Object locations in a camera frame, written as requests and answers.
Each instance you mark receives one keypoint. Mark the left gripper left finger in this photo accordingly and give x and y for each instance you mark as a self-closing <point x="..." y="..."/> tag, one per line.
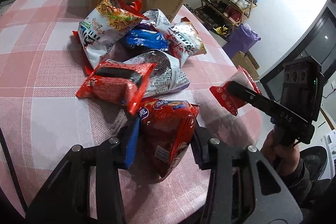
<point x="85" y="187"/>

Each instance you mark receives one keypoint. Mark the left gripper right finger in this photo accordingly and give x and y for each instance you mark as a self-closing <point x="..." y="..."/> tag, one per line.
<point x="243" y="186"/>

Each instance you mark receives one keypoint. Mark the small red snack packet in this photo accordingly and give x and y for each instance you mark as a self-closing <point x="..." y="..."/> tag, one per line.
<point x="226" y="99"/>

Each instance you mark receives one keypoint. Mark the large red snack bag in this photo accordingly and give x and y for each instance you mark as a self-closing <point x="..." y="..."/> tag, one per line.
<point x="166" y="128"/>

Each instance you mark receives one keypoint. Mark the silver purple snack bag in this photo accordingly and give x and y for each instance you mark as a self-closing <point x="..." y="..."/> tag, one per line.
<point x="167" y="77"/>

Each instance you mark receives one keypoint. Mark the white brown snack bag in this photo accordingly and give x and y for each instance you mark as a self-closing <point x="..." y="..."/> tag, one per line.
<point x="184" y="41"/>

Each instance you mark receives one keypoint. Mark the red Oreo-like cookie pack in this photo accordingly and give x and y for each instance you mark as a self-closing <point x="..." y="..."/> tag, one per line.
<point x="118" y="83"/>

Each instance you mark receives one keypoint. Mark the blue Oreo cookie pack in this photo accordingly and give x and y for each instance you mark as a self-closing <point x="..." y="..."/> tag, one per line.
<point x="145" y="40"/>

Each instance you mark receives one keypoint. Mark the white noodle snack bag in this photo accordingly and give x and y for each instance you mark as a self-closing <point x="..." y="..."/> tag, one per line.
<point x="106" y="24"/>

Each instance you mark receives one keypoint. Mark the person's right hand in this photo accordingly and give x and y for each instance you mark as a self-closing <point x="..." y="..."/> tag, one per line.
<point x="284" y="160"/>

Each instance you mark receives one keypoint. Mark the small brown cardboard box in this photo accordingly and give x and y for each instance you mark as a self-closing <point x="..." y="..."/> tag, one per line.
<point x="248" y="62"/>

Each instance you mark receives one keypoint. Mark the purple plastic bag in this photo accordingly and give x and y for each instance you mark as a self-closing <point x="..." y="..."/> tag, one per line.
<point x="241" y="39"/>

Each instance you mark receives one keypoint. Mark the wooden shoe rack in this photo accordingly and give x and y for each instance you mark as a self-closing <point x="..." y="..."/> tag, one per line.
<point x="223" y="16"/>

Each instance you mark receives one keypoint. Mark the pink plaid tablecloth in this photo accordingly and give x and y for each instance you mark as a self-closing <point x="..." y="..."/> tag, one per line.
<point x="42" y="118"/>

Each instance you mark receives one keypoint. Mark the silver grey snack bag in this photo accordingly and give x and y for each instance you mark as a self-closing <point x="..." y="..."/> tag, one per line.
<point x="156" y="18"/>

